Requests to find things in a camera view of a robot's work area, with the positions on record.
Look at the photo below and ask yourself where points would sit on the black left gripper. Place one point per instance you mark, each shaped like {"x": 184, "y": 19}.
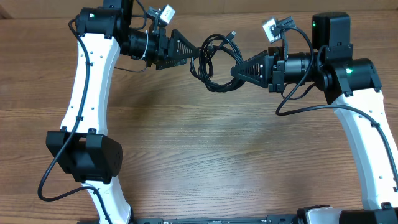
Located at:
{"x": 163, "y": 49}

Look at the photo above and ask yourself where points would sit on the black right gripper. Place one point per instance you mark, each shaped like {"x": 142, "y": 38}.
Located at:
{"x": 275, "y": 71}

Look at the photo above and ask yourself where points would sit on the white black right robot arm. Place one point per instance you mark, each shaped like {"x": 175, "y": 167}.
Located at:
{"x": 353, "y": 90}

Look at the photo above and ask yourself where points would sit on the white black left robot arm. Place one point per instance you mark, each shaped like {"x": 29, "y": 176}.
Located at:
{"x": 82, "y": 147}

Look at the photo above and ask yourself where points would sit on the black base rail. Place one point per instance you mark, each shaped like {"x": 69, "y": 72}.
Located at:
{"x": 217, "y": 220}

